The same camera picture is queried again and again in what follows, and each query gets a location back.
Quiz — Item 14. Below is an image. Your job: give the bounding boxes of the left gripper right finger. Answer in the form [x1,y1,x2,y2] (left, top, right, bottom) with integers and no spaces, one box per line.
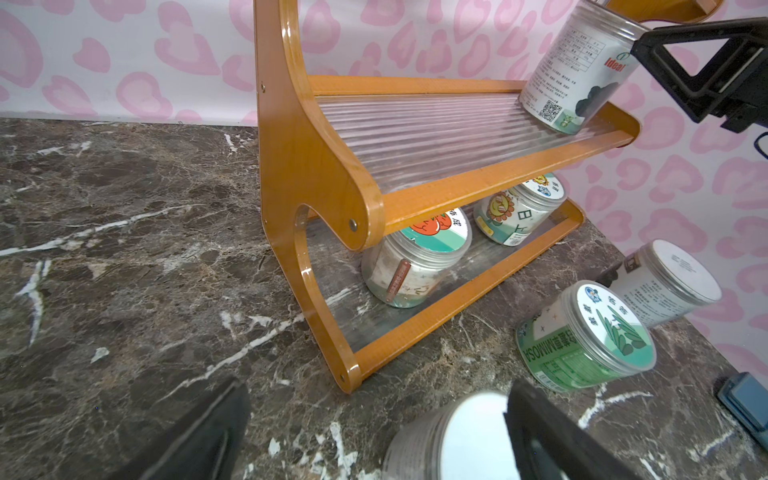
[504,379,638,480]

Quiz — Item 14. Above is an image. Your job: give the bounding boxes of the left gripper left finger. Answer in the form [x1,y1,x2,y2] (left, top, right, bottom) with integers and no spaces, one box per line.
[109,377,250,479]

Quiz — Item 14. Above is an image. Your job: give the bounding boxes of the blue grey pad on table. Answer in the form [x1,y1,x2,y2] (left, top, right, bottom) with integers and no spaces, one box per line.
[717,372,768,450]

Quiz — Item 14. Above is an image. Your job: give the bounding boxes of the orange wooden three-tier shelf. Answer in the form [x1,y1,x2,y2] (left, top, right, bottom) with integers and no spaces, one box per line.
[253,1,642,393]

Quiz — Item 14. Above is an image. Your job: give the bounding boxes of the tomato label jar bottom left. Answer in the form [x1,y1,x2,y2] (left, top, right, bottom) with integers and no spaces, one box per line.
[361,208,472,308]

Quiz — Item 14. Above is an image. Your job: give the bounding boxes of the white label jar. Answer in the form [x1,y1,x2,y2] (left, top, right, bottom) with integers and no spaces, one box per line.
[597,239,722,329]
[519,1,649,134]

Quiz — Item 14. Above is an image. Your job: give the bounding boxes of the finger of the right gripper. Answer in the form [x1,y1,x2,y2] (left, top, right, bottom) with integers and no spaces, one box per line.
[631,17,767,133]

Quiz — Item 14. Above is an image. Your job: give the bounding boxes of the green label jar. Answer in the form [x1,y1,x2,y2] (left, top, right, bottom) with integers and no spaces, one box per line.
[381,391,520,479]
[516,280,657,393]

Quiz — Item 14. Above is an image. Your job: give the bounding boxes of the sunflower label jar bottom right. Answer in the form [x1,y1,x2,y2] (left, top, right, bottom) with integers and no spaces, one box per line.
[473,173,567,247]

